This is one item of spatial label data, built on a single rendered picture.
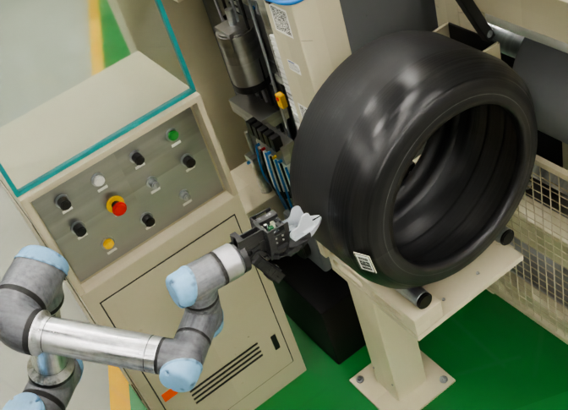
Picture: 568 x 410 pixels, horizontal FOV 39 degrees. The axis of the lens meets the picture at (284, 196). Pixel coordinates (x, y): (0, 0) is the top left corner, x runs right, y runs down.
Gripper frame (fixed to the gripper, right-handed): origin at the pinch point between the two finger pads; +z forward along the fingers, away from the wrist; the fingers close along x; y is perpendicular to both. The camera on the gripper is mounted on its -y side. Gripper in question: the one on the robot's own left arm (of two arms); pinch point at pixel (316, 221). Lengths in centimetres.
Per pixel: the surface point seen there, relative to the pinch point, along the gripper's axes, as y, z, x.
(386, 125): 21.8, 14.7, -8.6
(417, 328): -37.3, 17.1, -10.7
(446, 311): -39.2, 27.4, -10.0
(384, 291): -34.3, 17.6, 2.1
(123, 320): -54, -35, 61
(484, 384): -116, 63, 12
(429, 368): -116, 53, 29
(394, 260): -9.9, 10.7, -12.4
